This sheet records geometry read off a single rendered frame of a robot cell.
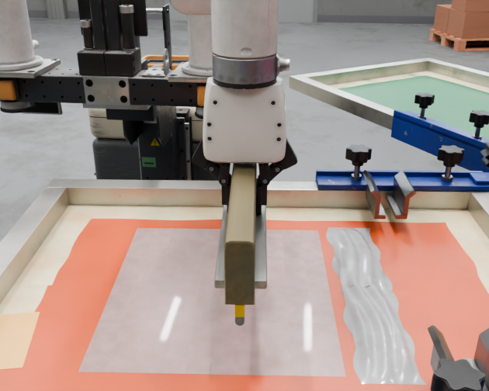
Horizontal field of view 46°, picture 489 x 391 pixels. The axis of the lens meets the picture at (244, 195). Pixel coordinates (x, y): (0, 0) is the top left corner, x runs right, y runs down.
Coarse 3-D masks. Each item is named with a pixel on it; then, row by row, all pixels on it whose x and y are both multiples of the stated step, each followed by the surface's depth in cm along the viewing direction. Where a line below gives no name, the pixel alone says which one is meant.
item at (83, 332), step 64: (64, 320) 73; (128, 320) 73; (192, 320) 73; (256, 320) 73; (320, 320) 73; (448, 320) 73; (0, 384) 62; (64, 384) 62; (128, 384) 62; (192, 384) 62; (256, 384) 62; (320, 384) 62; (384, 384) 62
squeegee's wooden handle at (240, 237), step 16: (240, 176) 68; (256, 176) 82; (240, 192) 64; (240, 208) 61; (240, 224) 58; (224, 240) 56; (240, 240) 55; (224, 256) 55; (240, 256) 55; (224, 272) 56; (240, 272) 56; (224, 288) 57; (240, 288) 57; (240, 304) 58
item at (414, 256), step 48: (96, 240) 91; (144, 240) 91; (192, 240) 91; (288, 240) 91; (384, 240) 91; (432, 240) 91; (288, 288) 79; (336, 288) 79; (432, 288) 79; (480, 288) 79
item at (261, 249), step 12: (264, 216) 73; (264, 228) 70; (264, 240) 67; (264, 252) 65; (216, 264) 63; (264, 264) 63; (216, 276) 61; (264, 276) 61; (216, 288) 60; (264, 288) 60
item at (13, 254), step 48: (48, 192) 99; (96, 192) 102; (144, 192) 102; (192, 192) 101; (288, 192) 101; (336, 192) 101; (384, 192) 100; (432, 192) 100; (480, 192) 99; (0, 288) 76
